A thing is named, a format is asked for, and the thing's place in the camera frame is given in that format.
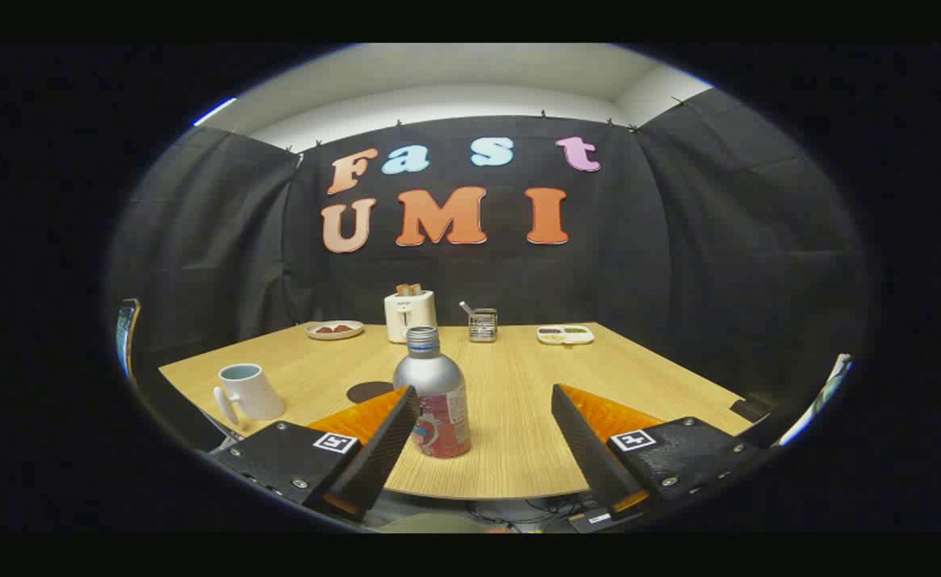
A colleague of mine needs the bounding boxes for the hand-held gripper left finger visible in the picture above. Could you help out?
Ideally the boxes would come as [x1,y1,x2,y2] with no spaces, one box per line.
[211,385,422,523]

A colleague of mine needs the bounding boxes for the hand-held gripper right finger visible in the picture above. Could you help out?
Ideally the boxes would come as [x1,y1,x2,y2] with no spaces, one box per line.
[551,383,777,522]

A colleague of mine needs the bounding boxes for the dark brown round coaster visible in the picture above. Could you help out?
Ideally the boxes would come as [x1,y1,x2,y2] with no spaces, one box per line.
[346,381,396,405]

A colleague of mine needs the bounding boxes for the silver bottle with pink label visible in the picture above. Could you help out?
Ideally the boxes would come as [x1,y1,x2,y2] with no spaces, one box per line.
[393,326,472,459]

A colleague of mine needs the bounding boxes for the white cup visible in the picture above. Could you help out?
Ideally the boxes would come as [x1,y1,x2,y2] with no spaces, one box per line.
[212,363,287,426]

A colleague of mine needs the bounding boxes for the wooden table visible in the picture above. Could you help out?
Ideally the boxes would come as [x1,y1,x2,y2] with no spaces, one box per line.
[158,322,753,501]

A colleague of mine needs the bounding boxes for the white divided dish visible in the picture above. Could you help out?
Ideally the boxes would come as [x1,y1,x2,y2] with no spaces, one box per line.
[536,325,595,346]

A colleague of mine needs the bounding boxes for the white round plate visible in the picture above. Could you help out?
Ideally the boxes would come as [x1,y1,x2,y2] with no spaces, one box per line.
[305,321,365,341]

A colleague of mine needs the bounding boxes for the white toaster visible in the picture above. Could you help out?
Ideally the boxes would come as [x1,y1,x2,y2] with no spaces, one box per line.
[383,290,438,345]

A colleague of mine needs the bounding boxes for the black backdrop cloth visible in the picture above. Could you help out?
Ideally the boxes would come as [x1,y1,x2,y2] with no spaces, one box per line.
[106,88,872,450]

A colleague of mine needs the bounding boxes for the black cables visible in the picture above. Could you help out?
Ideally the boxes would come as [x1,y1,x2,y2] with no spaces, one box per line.
[466,497,592,526]

